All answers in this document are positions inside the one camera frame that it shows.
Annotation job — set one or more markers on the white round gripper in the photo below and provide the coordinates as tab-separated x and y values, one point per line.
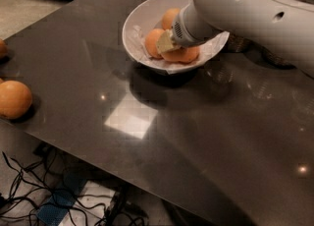
181	30

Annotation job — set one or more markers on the white bowl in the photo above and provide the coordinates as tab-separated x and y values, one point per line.
148	15

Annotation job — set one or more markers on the white paper napkin liner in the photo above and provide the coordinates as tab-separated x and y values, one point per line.
133	40

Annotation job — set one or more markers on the blue mat on floor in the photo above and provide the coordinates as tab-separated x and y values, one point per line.
54	210

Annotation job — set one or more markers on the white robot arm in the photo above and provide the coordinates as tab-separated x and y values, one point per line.
284	27

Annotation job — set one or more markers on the large orange on table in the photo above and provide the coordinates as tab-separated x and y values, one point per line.
15	99

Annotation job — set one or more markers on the glass jar of nuts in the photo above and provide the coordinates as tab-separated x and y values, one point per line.
237	44

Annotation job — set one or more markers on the glass jar of grains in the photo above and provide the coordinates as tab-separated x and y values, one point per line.
275	60

